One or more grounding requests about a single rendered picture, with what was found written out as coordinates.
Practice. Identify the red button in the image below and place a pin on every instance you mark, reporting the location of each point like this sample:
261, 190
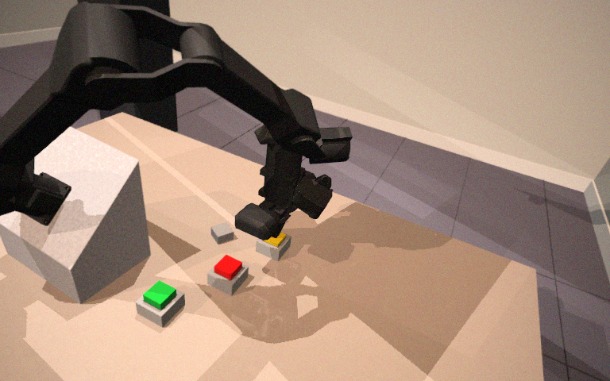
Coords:
227, 275

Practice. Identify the yellow button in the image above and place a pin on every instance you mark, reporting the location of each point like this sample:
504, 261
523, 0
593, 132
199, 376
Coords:
274, 247

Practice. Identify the green button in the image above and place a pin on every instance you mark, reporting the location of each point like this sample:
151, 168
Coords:
160, 303

